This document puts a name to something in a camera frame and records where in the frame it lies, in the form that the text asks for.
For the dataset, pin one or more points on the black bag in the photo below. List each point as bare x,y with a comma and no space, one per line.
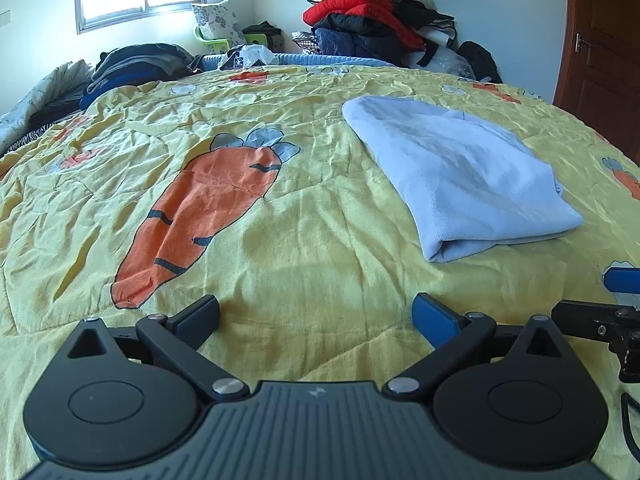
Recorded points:
480,62

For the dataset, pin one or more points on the houndstooth cloth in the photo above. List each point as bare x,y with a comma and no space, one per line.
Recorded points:
306,42

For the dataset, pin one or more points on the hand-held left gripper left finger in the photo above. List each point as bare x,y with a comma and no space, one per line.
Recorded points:
199,321

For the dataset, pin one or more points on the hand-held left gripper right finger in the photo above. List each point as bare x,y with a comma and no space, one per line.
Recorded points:
434,322

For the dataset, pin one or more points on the dark cloth on stool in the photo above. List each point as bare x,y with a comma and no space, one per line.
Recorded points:
262,30

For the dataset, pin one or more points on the brown wooden door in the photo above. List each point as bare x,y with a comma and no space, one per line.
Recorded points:
600,35

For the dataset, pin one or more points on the green plastic stool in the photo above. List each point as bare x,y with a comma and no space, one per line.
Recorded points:
215,42

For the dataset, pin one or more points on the white plastic bag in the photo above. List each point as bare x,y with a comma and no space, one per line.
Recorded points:
250,56

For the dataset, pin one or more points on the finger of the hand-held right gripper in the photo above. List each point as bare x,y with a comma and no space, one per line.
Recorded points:
624,280
585,316

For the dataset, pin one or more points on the light blue long-sleeve top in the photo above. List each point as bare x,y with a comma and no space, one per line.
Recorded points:
465,185

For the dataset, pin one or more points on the red puffer jacket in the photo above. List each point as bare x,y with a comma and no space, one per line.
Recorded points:
360,7

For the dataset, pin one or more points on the yellow carrot-print quilt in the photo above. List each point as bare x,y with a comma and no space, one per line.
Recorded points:
250,240

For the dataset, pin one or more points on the white wall switch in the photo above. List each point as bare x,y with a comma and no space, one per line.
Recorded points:
5,17

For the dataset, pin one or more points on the black-and-white striped cloth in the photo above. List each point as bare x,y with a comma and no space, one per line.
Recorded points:
27,140

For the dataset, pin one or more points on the grey floral pillow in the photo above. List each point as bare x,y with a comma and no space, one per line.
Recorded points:
217,17

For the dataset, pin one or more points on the blue knitted blanket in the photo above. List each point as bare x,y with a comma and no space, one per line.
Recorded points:
325,60

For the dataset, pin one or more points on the pile of mixed clothes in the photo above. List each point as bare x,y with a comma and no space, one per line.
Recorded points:
430,15

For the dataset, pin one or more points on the pile of dark folded clothes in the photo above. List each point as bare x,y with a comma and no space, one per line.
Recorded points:
135,67

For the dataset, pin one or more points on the navy puffer jacket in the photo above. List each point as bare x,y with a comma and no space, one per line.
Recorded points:
360,45

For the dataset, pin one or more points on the pale floral quilt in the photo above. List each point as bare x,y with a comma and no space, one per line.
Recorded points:
35,95

